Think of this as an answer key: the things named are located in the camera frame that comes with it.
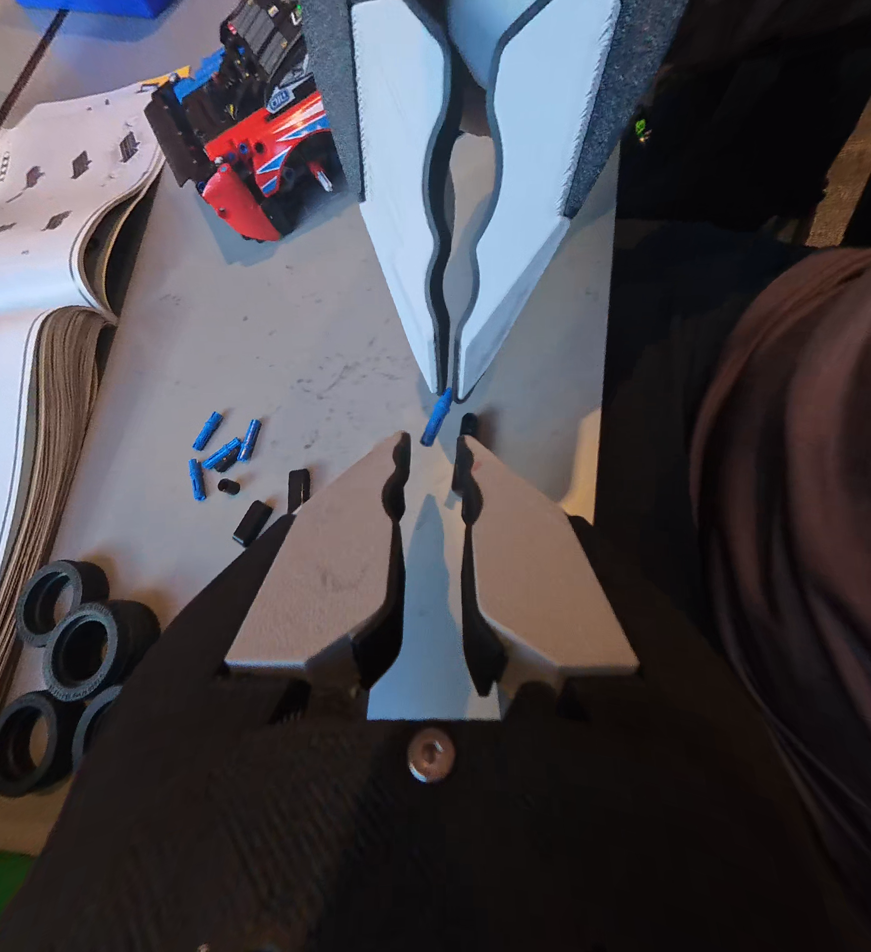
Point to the blue plastic bin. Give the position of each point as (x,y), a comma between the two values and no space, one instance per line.
(93,6)

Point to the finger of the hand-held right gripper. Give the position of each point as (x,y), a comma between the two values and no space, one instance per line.
(398,149)
(539,149)

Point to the small black toy brick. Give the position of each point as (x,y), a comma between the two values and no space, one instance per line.
(251,523)

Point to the open instruction booklet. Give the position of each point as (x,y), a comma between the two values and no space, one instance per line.
(4,372)

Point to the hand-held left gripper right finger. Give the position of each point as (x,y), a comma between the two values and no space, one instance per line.
(539,587)

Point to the long black toy beam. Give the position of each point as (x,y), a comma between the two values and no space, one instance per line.
(299,491)
(469,425)

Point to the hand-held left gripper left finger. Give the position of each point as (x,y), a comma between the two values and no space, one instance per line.
(324,587)

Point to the red black toy car model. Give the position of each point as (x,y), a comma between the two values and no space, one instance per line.
(257,163)

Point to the black toy connector pin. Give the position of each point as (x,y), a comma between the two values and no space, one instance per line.
(231,462)

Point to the grey desk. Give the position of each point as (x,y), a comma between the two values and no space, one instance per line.
(257,320)

